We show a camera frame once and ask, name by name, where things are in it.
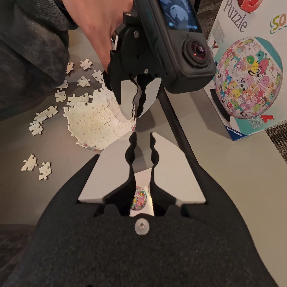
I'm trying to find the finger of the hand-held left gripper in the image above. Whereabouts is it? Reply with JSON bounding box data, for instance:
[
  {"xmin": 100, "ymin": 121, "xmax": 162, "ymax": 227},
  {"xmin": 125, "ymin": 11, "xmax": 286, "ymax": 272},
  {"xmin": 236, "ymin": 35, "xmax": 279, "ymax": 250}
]
[
  {"xmin": 136, "ymin": 76, "xmax": 162, "ymax": 118},
  {"xmin": 117, "ymin": 78, "xmax": 138, "ymax": 120}
]

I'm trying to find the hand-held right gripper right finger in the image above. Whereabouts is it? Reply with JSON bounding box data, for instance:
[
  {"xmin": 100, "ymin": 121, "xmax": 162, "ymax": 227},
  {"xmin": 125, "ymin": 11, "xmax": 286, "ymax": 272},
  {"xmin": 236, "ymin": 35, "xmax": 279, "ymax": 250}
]
[{"xmin": 149, "ymin": 132, "xmax": 207, "ymax": 207}]

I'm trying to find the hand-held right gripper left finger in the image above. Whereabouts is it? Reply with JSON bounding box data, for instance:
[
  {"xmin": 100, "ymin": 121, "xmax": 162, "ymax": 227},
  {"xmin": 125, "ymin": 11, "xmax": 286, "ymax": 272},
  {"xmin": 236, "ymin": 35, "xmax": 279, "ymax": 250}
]
[{"xmin": 78, "ymin": 132, "xmax": 138, "ymax": 205}]

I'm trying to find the half-built colourful puzzle ball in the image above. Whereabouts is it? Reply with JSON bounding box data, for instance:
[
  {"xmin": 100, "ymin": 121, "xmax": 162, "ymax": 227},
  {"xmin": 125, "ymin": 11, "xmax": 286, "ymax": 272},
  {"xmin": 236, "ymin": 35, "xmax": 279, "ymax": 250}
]
[{"xmin": 63, "ymin": 88, "xmax": 138, "ymax": 151}]

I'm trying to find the person's left forearm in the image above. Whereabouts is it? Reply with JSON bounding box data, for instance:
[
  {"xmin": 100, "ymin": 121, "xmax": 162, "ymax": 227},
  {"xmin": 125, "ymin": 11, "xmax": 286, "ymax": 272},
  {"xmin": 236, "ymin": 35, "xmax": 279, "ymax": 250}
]
[{"xmin": 0, "ymin": 0, "xmax": 79, "ymax": 122}]

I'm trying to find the scattered pile of puzzle pieces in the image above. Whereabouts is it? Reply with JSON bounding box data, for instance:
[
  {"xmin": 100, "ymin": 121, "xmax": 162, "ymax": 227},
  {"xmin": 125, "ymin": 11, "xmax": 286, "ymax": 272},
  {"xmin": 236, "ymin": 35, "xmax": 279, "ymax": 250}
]
[{"xmin": 28, "ymin": 58, "xmax": 104, "ymax": 136}]

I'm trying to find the printed cardboard puzzle box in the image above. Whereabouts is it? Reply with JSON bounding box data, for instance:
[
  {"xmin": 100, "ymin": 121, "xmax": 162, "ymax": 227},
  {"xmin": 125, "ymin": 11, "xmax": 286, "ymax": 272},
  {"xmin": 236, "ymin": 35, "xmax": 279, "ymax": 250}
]
[{"xmin": 204, "ymin": 0, "xmax": 287, "ymax": 142}]

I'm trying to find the person's left hand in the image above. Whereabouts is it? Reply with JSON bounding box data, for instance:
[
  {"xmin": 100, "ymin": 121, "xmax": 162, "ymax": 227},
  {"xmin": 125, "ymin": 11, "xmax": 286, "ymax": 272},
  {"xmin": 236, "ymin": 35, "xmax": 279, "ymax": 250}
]
[{"xmin": 62, "ymin": 0, "xmax": 135, "ymax": 72}]

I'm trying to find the white printed instruction leaflet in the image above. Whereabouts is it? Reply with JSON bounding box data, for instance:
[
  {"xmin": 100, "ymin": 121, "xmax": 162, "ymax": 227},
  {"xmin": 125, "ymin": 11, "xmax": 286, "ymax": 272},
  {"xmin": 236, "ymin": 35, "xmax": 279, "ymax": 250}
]
[{"xmin": 130, "ymin": 168, "xmax": 155, "ymax": 217}]

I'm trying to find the white curved jigsaw piece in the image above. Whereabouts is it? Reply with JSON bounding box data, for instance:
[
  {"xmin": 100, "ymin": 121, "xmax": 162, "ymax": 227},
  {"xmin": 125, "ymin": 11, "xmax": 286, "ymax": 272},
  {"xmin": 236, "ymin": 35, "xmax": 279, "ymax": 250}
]
[
  {"xmin": 20, "ymin": 154, "xmax": 38, "ymax": 171},
  {"xmin": 38, "ymin": 161, "xmax": 52, "ymax": 181}
]

